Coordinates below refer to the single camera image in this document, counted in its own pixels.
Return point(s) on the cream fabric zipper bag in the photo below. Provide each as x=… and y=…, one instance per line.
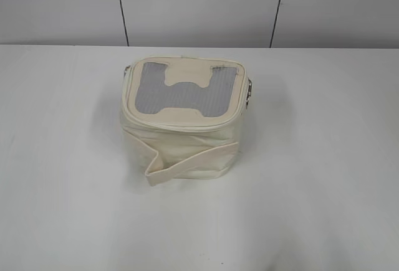
x=182, y=116

